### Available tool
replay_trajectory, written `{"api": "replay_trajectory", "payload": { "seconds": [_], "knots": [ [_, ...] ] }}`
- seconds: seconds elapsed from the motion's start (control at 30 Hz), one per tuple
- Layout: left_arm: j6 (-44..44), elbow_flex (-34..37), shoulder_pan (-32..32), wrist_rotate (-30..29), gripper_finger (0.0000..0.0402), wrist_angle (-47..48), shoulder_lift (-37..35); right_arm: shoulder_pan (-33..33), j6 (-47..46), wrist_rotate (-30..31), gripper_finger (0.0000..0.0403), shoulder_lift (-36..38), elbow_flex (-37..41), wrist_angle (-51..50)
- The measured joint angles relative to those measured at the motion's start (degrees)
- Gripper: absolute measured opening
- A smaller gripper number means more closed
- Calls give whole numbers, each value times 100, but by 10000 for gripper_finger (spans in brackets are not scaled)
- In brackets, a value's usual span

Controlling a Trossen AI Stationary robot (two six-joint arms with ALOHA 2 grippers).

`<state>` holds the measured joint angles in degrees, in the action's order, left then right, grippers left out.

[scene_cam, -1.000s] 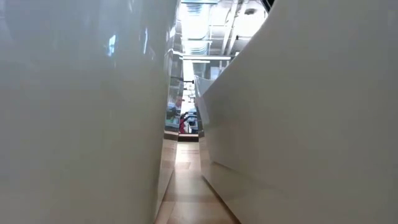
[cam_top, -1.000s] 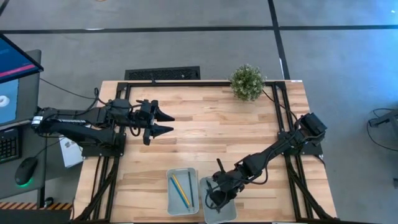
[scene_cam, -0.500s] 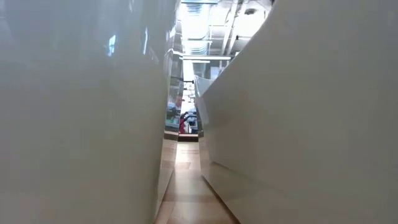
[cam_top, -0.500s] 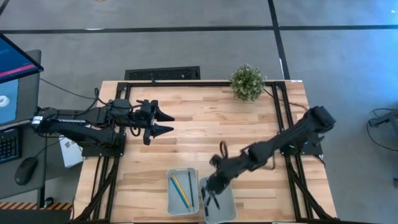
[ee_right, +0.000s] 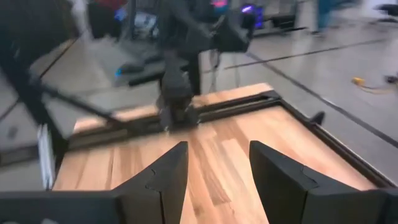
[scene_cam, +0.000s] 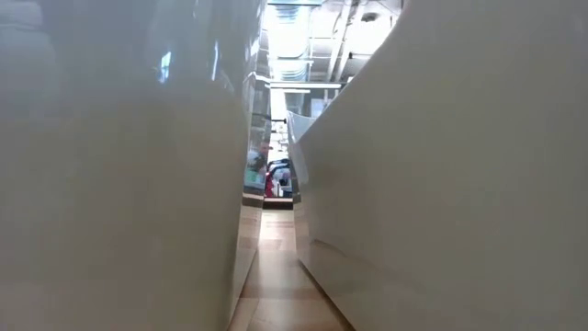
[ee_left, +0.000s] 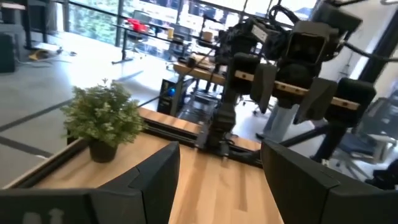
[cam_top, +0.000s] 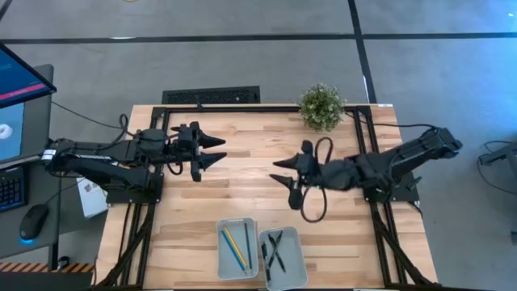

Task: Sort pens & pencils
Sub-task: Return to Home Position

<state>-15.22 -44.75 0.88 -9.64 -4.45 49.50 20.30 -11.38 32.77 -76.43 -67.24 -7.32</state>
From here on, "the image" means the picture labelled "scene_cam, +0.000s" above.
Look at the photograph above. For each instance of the white plastic container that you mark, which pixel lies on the white plastic container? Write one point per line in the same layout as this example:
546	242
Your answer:
436	184
115	184

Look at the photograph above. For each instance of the silver ceiling duct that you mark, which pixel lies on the silver ceiling duct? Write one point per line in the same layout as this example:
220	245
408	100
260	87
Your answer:
289	41

